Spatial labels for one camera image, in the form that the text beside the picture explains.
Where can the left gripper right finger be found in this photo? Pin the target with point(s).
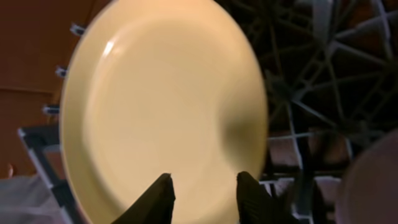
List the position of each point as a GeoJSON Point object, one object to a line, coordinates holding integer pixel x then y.
{"type": "Point", "coordinates": [256, 206]}

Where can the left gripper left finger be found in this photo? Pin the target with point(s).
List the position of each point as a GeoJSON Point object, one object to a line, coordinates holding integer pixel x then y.
{"type": "Point", "coordinates": [154, 206]}

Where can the pink round bowl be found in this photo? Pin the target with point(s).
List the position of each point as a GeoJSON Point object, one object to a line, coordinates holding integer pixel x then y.
{"type": "Point", "coordinates": [368, 191]}

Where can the yellow round plate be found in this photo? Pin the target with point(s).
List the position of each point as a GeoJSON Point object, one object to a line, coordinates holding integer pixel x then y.
{"type": "Point", "coordinates": [163, 87]}

